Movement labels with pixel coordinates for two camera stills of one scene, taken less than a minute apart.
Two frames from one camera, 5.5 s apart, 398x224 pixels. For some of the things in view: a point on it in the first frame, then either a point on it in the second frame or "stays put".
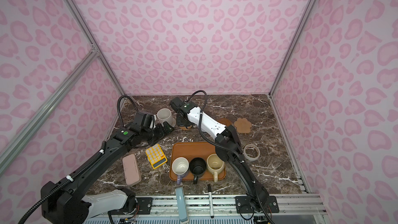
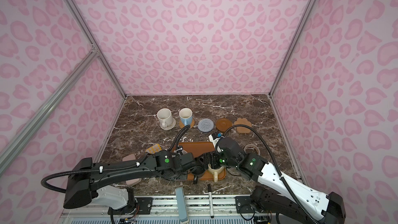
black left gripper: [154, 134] → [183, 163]
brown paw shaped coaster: [242, 125] stays put
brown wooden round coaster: [224, 121] stays put
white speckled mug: [165, 114] stays put
